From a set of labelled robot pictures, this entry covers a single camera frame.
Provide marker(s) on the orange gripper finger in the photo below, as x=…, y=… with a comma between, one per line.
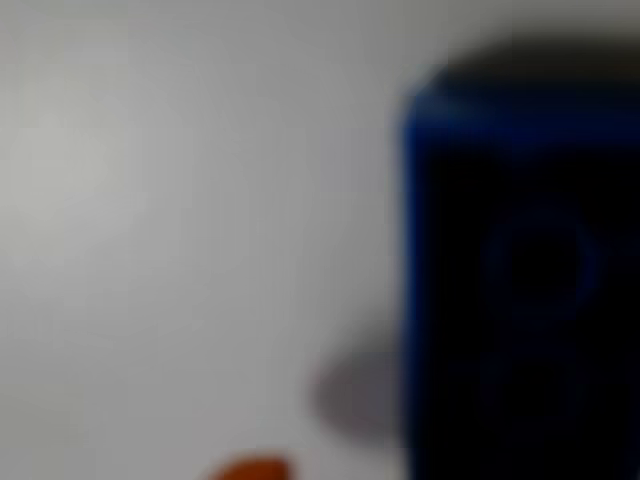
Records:
x=250, y=470

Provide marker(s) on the small blue block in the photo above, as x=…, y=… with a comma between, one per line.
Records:
x=525, y=280

